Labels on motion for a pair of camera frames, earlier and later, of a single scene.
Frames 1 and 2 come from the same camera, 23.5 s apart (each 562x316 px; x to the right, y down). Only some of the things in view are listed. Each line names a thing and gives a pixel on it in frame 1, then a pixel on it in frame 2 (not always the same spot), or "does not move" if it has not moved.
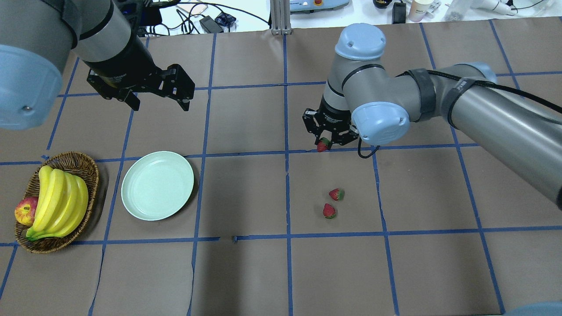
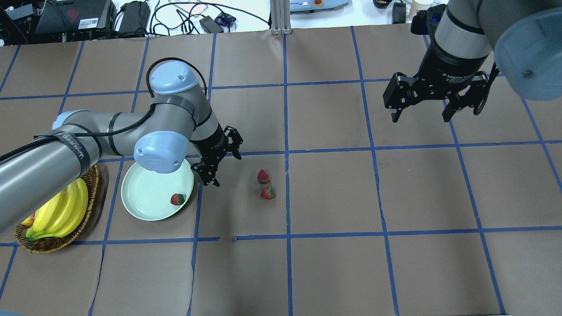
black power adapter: (399, 12) does not move
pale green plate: (156, 185) does not move
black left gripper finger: (184, 103) → (236, 154)
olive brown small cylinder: (337, 194) → (268, 193)
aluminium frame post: (280, 13) does not move
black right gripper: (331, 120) → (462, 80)
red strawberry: (329, 211) → (263, 177)
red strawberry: (324, 144) → (177, 199)
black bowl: (382, 4) does not move
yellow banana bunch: (62, 204) does not move
